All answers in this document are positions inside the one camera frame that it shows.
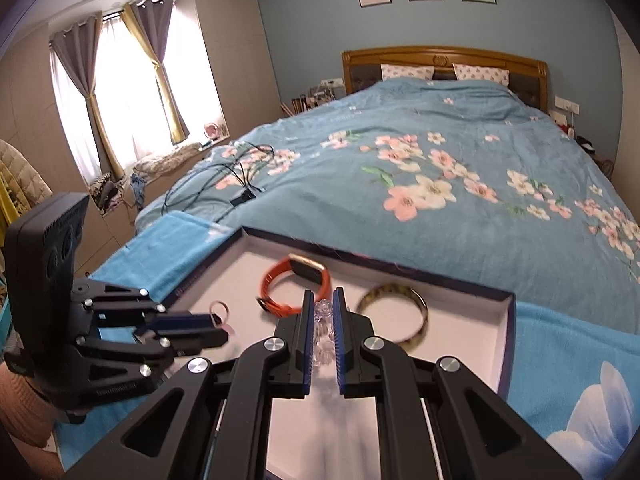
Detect purple and gold curtain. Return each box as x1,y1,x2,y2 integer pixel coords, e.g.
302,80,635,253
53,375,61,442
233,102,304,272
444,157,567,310
49,15,126,181
122,0,191,143

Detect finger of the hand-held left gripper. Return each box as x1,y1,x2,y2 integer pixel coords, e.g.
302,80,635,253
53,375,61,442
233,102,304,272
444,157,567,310
72,282,222,334
76,328,227,377

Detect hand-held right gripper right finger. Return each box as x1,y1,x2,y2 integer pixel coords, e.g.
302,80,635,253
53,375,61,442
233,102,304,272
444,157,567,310
332,287,596,480

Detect wooden headboard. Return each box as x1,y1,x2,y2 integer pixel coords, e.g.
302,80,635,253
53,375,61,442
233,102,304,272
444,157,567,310
341,47,549,111

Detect cluttered bedside items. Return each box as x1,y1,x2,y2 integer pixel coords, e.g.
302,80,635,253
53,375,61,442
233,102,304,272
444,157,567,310
280,82,346,113

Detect dark bedside items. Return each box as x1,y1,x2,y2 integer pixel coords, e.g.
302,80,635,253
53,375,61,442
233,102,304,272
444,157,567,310
560,120,616,176

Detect pile of mixed clothes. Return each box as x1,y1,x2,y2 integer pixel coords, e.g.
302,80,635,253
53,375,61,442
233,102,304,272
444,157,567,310
87,172,151,211

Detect tortoiseshell bangle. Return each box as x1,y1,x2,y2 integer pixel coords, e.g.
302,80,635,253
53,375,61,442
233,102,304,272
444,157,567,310
356,283,430,347

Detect clear bead bracelet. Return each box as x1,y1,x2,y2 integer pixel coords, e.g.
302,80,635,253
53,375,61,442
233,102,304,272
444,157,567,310
312,299,336,368

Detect orange smartwatch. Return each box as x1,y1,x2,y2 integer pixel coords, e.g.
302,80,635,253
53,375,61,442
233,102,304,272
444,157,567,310
257,255,332,317

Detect cream folded blanket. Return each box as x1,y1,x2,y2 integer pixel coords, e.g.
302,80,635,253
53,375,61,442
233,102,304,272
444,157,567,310
135,142,201,176

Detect person's left forearm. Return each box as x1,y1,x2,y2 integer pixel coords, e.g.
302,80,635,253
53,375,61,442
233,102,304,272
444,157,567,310
0,360,67,452

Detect black cables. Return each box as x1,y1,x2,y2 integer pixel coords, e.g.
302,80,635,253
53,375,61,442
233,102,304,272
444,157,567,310
162,142,278,221

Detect pink flower ring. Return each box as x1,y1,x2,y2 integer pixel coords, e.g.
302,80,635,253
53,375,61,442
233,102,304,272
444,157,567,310
207,300,235,336

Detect blue flower blanket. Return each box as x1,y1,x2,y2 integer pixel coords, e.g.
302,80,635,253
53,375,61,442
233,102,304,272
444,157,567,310
87,210,640,480

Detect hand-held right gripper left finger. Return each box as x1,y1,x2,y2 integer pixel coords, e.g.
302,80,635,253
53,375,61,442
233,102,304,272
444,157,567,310
60,289,316,480

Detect white tray with dark rim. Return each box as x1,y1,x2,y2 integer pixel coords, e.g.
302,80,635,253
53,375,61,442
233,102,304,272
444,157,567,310
170,225,517,480

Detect beige padded jacket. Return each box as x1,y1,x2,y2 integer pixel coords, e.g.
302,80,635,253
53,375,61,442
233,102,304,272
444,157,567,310
0,139,53,221

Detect blue floral quilt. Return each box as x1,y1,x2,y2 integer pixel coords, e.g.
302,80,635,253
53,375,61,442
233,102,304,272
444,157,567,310
135,79,640,311

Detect white patterned pillow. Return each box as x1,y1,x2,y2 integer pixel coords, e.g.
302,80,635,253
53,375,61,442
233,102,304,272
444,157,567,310
452,63,511,86
381,63,435,81

